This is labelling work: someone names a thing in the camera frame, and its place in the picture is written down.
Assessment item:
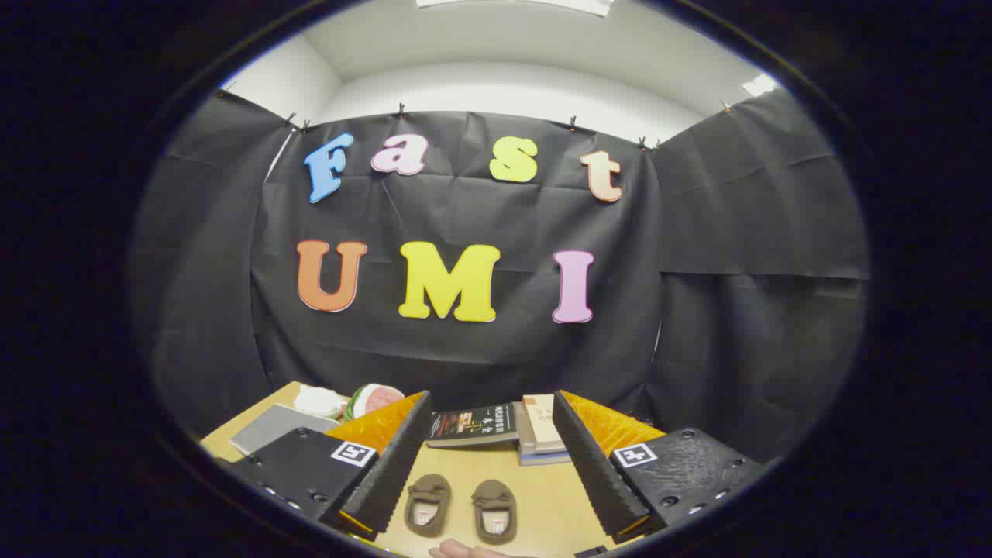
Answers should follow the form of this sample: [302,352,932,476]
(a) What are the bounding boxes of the blue cover book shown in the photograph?
[515,448,574,467]

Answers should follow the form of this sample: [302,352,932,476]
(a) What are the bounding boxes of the black cover book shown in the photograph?
[425,403,522,450]

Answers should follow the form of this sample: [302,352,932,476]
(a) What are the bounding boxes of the long ceiling light panel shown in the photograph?
[416,0,615,18]

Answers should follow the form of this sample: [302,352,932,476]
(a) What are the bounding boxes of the watermelon slice plush toy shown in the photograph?
[343,383,405,422]

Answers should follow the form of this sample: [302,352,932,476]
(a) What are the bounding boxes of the brown fuzzy shoe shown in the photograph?
[470,480,518,546]
[403,474,453,538]

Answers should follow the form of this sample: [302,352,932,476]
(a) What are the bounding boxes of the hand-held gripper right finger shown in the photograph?
[552,389,768,545]

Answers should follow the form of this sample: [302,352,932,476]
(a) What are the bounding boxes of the white plush toy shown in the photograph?
[293,385,348,421]

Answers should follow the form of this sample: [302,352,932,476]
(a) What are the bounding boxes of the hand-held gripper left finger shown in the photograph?
[219,390,435,543]

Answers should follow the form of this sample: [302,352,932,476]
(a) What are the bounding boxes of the cream fabric storage box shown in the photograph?
[229,403,340,456]

